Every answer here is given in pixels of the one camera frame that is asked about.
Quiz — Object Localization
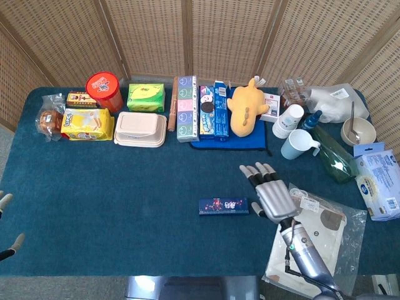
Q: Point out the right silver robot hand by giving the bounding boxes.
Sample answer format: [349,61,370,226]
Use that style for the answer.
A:
[239,161,298,223]

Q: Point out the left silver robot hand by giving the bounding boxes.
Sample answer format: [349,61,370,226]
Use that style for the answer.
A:
[0,192,26,262]

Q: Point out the blue cardboard glasses case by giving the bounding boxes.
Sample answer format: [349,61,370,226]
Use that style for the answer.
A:
[198,196,251,216]

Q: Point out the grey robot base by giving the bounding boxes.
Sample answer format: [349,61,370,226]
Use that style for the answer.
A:
[124,275,262,300]

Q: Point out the light blue plastic mug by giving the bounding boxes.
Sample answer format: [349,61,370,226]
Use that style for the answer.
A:
[280,129,322,161]

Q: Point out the clear bag with canvas tote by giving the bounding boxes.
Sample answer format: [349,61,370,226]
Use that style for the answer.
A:
[261,182,368,298]

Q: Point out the blue cloth mat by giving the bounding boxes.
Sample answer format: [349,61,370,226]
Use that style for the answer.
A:
[189,87,273,157]

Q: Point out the green glass bottle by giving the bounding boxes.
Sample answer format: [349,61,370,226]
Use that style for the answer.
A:
[311,123,359,184]

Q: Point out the stack of paper cups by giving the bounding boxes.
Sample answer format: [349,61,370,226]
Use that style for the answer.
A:
[271,103,306,139]

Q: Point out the small white box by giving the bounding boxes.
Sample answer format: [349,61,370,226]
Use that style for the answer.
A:
[259,92,281,123]

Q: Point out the bread in clear bag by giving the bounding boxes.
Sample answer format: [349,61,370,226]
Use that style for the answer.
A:
[36,92,67,143]

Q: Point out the yellow plush toy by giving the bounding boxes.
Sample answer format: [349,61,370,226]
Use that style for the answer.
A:
[226,77,271,138]

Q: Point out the tall blue carton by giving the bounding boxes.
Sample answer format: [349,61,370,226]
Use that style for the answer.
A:
[213,80,232,138]

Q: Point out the blue cookie box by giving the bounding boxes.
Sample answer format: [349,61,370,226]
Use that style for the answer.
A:
[199,85,216,140]

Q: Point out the white blue wipes pack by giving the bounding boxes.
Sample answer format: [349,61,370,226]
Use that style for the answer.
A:
[352,142,400,222]

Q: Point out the clear pack of brown snacks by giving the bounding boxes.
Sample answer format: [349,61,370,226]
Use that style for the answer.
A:
[277,77,309,110]

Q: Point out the metal spoon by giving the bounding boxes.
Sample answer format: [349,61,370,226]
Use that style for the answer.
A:
[348,101,362,145]

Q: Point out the yellow biscuit packet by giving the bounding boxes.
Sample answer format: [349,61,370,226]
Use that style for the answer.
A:
[60,107,115,141]

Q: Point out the beige bowl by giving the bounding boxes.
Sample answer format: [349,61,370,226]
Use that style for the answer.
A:
[340,117,377,145]

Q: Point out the white plastic bag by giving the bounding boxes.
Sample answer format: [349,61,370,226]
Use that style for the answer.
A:
[304,82,371,124]

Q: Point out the teal felt table cover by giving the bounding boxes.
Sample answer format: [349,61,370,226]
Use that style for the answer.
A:
[0,86,400,278]

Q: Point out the pastel tissue multipack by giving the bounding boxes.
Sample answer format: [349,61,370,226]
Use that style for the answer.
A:
[176,74,200,143]

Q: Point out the small red yellow box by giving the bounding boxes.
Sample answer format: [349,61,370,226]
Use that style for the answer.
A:
[65,91,98,109]

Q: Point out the wooden rolling pin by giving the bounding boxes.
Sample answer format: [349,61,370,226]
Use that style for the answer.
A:
[167,76,179,133]

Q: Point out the orange tub with red lid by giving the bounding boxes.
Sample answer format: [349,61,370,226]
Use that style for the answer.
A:
[86,71,124,114]

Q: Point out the beige plastic lunch box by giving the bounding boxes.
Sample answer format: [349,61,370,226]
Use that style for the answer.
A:
[113,111,168,148]

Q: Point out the green tissue pack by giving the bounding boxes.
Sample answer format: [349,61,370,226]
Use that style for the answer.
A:
[126,82,166,113]

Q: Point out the woven rattan folding screen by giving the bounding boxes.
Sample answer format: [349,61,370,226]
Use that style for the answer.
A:
[0,0,400,157]

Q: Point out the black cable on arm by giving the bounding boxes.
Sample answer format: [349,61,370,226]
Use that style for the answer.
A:
[282,218,341,300]

